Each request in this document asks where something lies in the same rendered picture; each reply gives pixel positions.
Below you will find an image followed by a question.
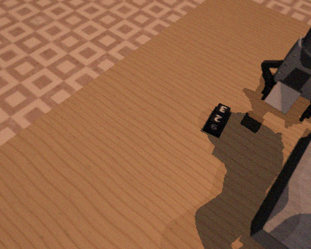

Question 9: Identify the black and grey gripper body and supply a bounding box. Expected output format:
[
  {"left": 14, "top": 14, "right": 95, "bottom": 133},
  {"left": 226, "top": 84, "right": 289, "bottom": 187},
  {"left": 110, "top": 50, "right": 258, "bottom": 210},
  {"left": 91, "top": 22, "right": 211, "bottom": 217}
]
[{"left": 274, "top": 35, "right": 311, "bottom": 101}]

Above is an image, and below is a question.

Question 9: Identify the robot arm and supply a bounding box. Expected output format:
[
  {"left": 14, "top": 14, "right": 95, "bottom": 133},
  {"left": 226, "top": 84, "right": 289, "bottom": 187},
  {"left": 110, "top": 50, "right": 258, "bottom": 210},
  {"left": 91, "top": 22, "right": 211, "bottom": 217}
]
[{"left": 264, "top": 28, "right": 311, "bottom": 115}]

